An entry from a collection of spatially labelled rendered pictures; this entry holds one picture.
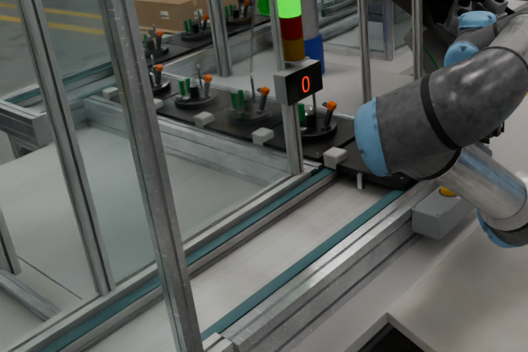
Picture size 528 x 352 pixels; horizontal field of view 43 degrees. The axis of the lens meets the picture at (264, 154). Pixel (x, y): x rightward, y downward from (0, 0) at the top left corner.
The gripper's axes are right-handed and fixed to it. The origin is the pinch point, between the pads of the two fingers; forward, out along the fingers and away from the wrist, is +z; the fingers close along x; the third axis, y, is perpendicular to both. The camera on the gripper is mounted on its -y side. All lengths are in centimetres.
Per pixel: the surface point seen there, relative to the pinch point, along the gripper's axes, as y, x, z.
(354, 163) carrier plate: -25.3, -8.3, 2.4
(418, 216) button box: -1.6, -17.6, 4.9
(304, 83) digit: -30.6, -18.0, -21.1
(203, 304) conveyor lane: -21, -63, 8
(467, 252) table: 7.6, -12.8, 13.5
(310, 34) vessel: -95, 59, -3
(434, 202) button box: -0.4, -12.7, 3.4
